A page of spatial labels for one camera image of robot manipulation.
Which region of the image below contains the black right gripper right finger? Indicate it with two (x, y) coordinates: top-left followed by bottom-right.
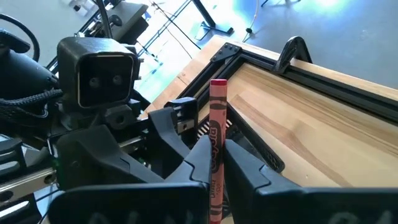
(223, 139), (398, 224)

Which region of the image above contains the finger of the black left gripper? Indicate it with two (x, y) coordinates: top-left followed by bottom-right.
(54, 124), (165, 190)
(148, 107), (191, 164)

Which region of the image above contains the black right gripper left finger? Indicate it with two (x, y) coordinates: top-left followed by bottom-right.
(48, 135), (213, 224)

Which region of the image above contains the red crayon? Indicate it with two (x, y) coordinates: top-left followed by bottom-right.
(208, 78), (228, 224)

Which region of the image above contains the black plastic basket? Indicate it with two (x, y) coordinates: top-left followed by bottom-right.
(197, 102), (285, 174)

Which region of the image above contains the grey desk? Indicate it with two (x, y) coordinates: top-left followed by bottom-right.
(74, 0), (150, 46)

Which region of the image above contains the black desk leg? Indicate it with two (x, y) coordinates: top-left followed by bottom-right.
(192, 0), (234, 35)

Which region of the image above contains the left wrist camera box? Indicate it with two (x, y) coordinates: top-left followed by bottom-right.
(57, 36), (140, 110)

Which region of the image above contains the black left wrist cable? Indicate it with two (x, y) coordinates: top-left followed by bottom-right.
(0, 14), (65, 119)

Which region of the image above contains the black aluminium table frame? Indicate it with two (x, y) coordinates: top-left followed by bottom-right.
(178, 42), (398, 125)

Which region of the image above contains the yellow extension cable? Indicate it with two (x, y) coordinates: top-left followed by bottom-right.
(241, 0), (261, 43)

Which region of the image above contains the black frame clamp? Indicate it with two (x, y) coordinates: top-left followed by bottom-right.
(272, 35), (313, 75)

